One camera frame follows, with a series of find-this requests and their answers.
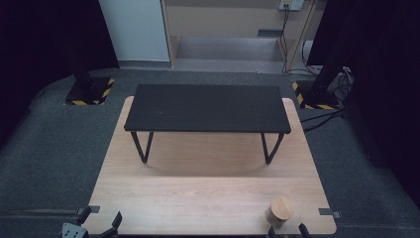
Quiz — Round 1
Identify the grey tape strip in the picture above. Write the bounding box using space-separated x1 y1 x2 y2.
318 207 343 220
76 204 101 215

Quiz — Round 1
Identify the grey label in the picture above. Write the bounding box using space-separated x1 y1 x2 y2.
257 29 284 39

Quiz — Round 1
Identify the black curtain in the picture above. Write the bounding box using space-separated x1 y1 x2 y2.
306 0 420 209
0 0 120 147

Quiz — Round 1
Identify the white power strip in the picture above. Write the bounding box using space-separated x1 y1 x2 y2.
277 0 306 12

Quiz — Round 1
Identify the bundle of grey cables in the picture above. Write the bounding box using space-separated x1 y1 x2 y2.
326 65 357 102

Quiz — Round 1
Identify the black riser shelf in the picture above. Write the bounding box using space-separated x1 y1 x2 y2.
123 83 292 166

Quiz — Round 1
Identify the black power cable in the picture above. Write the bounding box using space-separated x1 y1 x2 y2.
278 4 321 77

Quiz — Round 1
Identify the black floor cable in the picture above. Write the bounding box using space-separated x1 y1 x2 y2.
298 108 349 135

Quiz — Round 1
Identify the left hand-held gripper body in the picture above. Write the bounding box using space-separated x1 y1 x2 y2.
60 221 91 238

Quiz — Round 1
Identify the black stand with striped base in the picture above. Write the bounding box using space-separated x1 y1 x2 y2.
291 49 352 111
63 46 116 107

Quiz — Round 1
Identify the wooden cylinder jar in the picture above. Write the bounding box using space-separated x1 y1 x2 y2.
264 195 295 229

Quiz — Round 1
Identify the light wooden desk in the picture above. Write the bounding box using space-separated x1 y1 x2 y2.
159 0 321 72

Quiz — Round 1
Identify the white panel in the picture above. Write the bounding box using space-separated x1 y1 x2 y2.
97 0 171 62

